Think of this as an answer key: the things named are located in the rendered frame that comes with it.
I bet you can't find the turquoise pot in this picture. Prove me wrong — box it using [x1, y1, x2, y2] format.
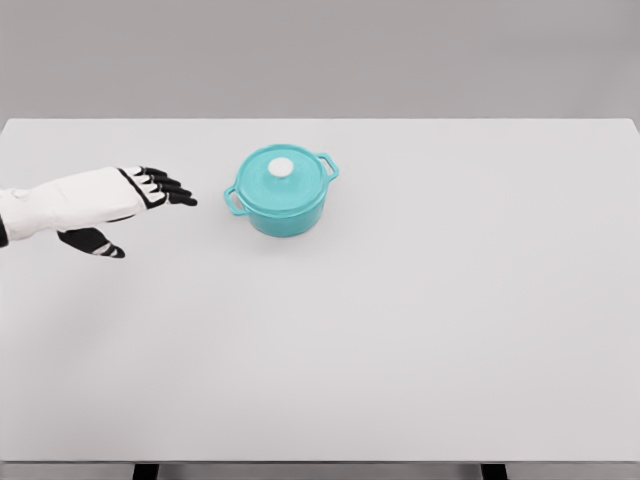
[222, 153, 341, 238]

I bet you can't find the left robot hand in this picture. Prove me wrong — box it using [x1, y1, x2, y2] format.
[29, 165, 199, 260]

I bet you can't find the turquoise lid with white knob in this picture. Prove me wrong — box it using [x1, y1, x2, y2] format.
[235, 143, 330, 218]

